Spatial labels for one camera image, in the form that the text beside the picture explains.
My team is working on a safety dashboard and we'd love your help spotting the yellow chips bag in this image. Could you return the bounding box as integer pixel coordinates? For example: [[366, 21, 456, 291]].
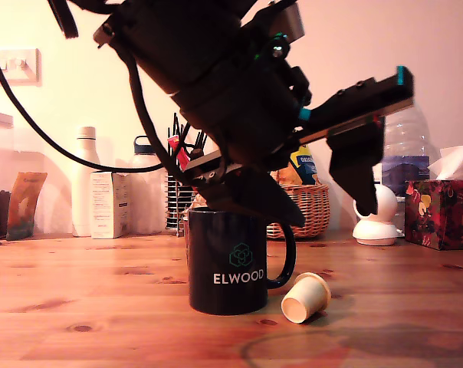
[[288, 144, 320, 186]]

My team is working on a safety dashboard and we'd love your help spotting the black mug with ELWOOD print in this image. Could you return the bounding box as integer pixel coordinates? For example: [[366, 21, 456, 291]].
[[187, 209, 297, 316]]

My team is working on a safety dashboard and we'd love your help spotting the large clear water bottle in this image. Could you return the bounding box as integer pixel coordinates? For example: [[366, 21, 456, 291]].
[[383, 101, 432, 233]]

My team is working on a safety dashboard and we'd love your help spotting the floral tissue box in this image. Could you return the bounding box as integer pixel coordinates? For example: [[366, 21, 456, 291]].
[[403, 179, 463, 251]]

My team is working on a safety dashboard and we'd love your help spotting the white tissue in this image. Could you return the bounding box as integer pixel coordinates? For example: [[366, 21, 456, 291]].
[[426, 143, 463, 181]]

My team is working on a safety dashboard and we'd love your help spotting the clear bottle with dark cap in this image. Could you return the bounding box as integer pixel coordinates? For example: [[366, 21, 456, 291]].
[[128, 135, 167, 235]]

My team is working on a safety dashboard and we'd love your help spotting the white printed carton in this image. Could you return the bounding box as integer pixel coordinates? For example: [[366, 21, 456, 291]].
[[90, 170, 132, 240]]

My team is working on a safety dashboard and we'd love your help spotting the white insulated bottle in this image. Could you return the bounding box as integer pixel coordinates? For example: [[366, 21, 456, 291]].
[[71, 126, 102, 238]]

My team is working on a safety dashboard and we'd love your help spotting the orange printed pouch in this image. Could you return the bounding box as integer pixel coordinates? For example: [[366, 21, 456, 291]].
[[5, 171, 48, 242]]

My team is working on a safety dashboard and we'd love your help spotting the wicker basket with handle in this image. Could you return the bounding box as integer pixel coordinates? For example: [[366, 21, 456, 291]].
[[265, 182, 331, 239]]

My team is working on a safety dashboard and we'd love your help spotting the small white round camera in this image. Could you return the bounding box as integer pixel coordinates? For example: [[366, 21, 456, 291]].
[[352, 183, 403, 246]]

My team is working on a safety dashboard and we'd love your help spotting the wire capsule rack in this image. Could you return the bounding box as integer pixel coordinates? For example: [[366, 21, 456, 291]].
[[165, 172, 196, 237]]

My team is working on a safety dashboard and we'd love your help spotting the black flat strap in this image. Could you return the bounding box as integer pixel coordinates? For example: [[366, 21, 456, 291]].
[[48, 0, 80, 40]]

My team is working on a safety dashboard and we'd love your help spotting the long black cable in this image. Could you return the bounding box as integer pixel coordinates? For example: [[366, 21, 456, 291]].
[[0, 0, 167, 173]]

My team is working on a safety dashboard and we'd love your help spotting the white wall switch plate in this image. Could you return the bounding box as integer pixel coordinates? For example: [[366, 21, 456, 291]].
[[0, 48, 42, 87]]

